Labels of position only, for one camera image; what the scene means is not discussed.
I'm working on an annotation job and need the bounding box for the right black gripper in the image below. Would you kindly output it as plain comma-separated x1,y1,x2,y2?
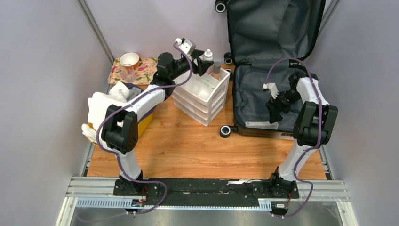
266,88,302,124

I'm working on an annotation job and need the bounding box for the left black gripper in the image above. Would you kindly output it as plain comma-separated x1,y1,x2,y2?
170,49,215,81

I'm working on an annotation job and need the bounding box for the teal white tube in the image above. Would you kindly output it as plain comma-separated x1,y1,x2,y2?
202,49,214,63

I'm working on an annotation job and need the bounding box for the small brown box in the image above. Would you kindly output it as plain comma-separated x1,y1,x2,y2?
212,62,222,80

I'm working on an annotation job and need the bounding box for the white plastic drawer organizer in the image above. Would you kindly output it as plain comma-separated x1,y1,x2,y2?
172,68,230,126

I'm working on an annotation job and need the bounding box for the grey garment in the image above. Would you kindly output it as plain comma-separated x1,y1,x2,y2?
126,87,143,102

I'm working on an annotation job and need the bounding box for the white black space suitcase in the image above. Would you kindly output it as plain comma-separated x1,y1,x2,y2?
215,0,326,140

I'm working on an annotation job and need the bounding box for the yellow plastic basket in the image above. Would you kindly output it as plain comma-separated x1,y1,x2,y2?
81,113,153,146

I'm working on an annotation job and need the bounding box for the white towel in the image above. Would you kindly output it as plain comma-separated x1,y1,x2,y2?
87,81,132,131

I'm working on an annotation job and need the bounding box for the white box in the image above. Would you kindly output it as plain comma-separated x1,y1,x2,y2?
245,121,279,130

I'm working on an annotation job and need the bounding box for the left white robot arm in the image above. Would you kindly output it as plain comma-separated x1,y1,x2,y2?
96,49,214,196

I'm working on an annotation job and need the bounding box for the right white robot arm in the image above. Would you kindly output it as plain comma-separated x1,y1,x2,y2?
263,72,338,198

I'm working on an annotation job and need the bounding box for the floral serving tray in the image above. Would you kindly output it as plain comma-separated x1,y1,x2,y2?
108,58,158,85

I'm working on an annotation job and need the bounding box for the white orange bowl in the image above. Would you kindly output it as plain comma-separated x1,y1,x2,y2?
119,52,140,67

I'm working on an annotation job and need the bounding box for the clear drinking glass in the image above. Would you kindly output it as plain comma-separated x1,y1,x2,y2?
122,64,136,83

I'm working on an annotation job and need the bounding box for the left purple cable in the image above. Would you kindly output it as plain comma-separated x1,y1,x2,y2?
95,42,194,216

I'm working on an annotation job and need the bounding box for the purple cable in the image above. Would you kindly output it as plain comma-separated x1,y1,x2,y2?
265,57,323,218
95,42,194,216

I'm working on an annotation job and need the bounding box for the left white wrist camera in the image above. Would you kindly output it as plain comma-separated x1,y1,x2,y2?
174,38,196,58

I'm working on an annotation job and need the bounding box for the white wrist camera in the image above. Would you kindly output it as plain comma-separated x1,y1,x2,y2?
174,38,196,58
263,83,279,99

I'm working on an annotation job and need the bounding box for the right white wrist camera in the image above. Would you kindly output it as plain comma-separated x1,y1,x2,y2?
263,83,279,99

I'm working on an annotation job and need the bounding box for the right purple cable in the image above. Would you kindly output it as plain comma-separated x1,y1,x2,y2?
265,57,323,218

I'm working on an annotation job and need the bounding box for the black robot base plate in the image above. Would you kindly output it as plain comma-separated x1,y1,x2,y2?
113,177,299,208

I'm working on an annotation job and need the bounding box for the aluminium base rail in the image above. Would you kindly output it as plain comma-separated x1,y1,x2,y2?
56,176,359,226

